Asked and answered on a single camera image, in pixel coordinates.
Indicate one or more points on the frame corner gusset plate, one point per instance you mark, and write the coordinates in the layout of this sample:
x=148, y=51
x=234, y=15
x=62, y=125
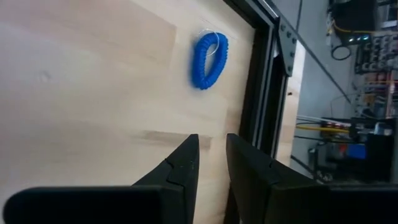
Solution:
x=287, y=46

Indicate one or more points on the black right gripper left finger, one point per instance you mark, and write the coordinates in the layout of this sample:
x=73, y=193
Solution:
x=177, y=180

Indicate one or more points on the black aluminium table frame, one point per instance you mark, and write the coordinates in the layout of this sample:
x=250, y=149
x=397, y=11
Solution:
x=261, y=93

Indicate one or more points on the black electronics box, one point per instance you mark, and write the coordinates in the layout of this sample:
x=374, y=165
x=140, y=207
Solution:
x=354, y=15

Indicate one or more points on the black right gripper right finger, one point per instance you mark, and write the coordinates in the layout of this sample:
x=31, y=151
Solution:
x=264, y=186

